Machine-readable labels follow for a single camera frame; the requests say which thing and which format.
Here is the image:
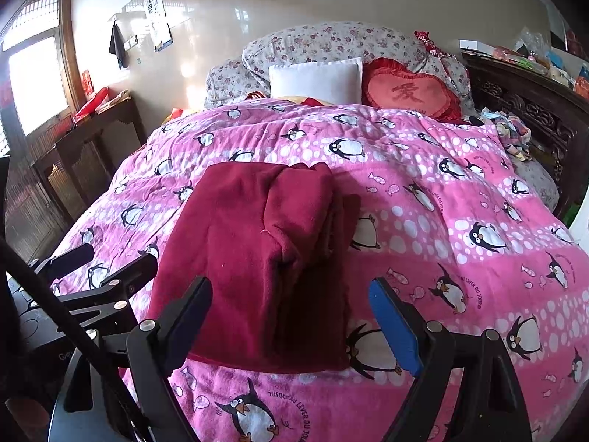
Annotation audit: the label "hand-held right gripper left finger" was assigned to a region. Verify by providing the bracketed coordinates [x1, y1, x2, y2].
[48, 276, 213, 442]

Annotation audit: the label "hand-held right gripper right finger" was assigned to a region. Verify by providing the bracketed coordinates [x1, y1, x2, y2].
[368, 277, 546, 442]

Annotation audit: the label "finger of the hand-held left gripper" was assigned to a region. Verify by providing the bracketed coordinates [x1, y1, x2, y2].
[30, 242, 95, 281]
[57, 253, 159, 327]

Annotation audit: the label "dark red fleece garment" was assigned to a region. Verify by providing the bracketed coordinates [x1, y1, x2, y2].
[146, 162, 362, 373]

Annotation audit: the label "pile of small colourful clothes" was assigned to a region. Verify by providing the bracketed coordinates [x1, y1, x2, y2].
[479, 108, 535, 162]

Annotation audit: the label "pink penguin print blanket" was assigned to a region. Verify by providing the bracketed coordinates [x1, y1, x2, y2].
[48, 101, 589, 442]

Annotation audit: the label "dark wooden side table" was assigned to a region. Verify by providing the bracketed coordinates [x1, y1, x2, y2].
[34, 97, 148, 222]

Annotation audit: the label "red flat box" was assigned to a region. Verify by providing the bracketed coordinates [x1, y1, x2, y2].
[73, 87, 111, 123]

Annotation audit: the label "wooden framed window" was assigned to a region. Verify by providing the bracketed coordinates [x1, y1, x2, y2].
[0, 0, 88, 157]

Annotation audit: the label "grey floral bed sheet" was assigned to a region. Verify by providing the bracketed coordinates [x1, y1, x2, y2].
[515, 157, 560, 208]

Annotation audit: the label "dark hanging cloth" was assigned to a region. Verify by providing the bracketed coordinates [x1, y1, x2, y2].
[109, 22, 128, 70]

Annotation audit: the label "red heart-shaped cushion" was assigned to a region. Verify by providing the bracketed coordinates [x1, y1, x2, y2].
[361, 57, 463, 123]

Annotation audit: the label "red yellow cloth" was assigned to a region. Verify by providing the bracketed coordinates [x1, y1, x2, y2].
[246, 92, 332, 109]

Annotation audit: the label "white pillow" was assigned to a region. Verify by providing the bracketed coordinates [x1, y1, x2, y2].
[268, 57, 364, 104]

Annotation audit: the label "carved wooden headboard shelf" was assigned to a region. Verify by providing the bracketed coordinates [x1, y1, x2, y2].
[460, 50, 589, 222]

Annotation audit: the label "red shiny wrapped package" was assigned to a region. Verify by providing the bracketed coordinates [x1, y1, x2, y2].
[413, 30, 456, 60]

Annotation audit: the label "floral grey pillows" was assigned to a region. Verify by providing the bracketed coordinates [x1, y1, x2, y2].
[205, 21, 475, 116]

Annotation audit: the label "pile of colourful packets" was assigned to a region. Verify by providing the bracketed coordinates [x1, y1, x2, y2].
[492, 25, 589, 93]

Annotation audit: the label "black cable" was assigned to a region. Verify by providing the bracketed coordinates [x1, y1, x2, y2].
[0, 237, 150, 442]

